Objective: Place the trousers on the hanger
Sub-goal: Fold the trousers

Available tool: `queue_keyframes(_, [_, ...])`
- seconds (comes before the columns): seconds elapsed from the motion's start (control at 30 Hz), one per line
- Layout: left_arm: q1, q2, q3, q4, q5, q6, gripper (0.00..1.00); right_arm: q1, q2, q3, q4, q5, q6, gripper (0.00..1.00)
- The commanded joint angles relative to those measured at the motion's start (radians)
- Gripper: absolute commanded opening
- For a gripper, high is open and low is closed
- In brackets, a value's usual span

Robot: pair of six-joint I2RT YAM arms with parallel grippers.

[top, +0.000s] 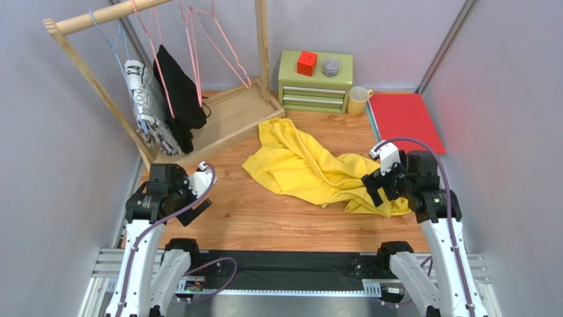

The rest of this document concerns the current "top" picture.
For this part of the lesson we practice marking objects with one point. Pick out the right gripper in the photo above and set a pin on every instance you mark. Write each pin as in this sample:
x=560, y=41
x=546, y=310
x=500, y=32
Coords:
x=384, y=183

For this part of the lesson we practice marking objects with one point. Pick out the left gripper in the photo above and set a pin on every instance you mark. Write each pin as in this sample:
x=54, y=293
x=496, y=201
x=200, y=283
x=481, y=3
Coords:
x=186, y=217

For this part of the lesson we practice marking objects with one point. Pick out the yellow trousers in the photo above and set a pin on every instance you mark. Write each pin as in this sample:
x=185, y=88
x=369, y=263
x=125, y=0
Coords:
x=292, y=162

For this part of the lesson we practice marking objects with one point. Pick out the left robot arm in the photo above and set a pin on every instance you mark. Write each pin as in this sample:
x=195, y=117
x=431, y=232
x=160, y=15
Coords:
x=143, y=289

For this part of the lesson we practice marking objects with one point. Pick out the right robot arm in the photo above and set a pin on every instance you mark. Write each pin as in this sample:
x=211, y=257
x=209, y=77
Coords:
x=453, y=291

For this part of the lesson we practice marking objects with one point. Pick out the red folder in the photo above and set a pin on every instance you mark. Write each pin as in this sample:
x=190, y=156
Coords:
x=403, y=115

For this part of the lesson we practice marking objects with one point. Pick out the yellow mug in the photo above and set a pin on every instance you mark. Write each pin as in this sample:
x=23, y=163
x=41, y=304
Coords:
x=358, y=98

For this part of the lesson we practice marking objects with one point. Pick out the white patterned garment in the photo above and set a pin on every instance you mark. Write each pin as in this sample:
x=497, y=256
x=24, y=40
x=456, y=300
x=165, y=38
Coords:
x=150, y=108

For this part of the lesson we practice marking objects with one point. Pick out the black garment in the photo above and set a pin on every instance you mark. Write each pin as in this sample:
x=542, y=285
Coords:
x=181, y=100

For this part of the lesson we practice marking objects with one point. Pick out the black base cloth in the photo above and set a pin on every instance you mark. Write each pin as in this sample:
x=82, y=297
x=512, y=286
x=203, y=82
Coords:
x=297, y=271

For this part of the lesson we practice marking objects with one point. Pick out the wooden clothes rack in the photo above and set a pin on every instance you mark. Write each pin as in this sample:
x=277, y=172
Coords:
x=236, y=112

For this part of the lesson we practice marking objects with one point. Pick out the green mini drawer chest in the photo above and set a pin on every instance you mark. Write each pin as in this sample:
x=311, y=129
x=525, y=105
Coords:
x=316, y=93

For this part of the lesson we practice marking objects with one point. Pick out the red cube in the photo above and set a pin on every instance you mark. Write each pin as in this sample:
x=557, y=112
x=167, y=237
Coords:
x=306, y=63

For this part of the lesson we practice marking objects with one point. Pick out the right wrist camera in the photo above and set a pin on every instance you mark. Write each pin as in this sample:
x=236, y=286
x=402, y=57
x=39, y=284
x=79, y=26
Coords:
x=387, y=153

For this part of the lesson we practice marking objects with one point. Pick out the aluminium base frame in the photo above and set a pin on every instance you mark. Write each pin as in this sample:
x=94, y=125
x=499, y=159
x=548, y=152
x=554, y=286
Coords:
x=222, y=271

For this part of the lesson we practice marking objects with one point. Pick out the blue wire hanger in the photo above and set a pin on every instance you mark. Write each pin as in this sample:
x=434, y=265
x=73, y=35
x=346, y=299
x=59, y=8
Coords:
x=121, y=37

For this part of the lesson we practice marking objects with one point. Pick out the pink wire hanger right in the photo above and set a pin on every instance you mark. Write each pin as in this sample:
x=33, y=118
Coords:
x=212, y=29

